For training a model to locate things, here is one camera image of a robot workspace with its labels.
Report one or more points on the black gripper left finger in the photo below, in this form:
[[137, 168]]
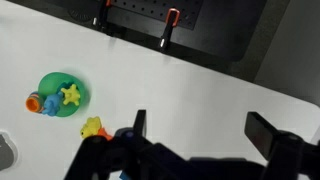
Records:
[[140, 125]]

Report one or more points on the grey metal plate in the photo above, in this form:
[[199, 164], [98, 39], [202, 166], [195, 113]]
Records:
[[6, 153]]

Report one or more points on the black orange spring clamp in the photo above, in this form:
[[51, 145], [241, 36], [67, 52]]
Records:
[[166, 33], [101, 16]]

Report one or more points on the green plastic bowl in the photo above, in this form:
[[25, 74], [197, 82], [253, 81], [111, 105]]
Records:
[[50, 85]]

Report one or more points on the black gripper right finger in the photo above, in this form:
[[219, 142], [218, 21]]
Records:
[[263, 133]]

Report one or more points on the rainbow stacking cups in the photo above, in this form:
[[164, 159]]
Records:
[[32, 104]]

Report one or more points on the black perforated breadboard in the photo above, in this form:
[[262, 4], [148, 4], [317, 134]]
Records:
[[216, 33]]

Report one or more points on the orange toy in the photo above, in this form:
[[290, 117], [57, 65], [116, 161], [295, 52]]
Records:
[[103, 134]]

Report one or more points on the blue animal toy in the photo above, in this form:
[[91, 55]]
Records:
[[51, 104]]

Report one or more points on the yellow star toy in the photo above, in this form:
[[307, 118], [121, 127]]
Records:
[[70, 95]]

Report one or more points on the yellow animal toy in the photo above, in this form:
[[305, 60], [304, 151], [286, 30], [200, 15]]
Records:
[[90, 126]]

